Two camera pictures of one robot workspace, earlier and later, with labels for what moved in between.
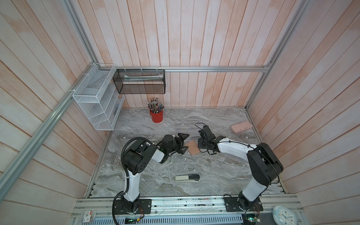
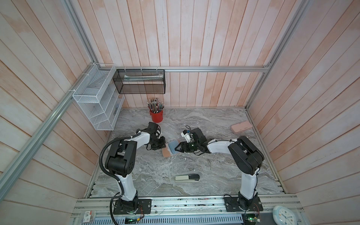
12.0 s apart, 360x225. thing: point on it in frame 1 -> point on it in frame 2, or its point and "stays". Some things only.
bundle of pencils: x=154 y=105 stays
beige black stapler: x=187 y=178 stays
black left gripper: x=180 y=142 -> x=161 y=146
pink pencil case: x=241 y=127 stays
